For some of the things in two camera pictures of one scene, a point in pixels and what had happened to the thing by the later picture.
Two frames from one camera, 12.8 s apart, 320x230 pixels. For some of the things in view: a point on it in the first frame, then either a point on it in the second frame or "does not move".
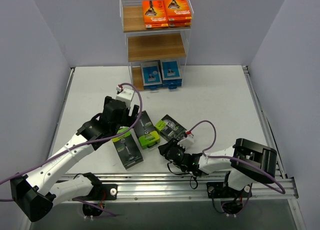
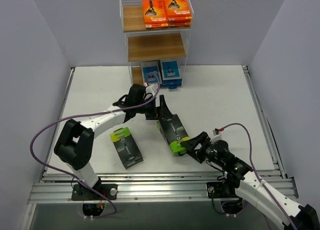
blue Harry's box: [151, 75] does not move
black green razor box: [148, 136] -> [173, 132]
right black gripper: [169, 149] -> [202, 147]
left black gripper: [130, 112] -> [155, 110]
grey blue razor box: [172, 84] does not move
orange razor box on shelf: [179, 21] does not move
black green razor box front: [128, 151] does not move
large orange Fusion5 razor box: [155, 14] does not move
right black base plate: [221, 190] does not move
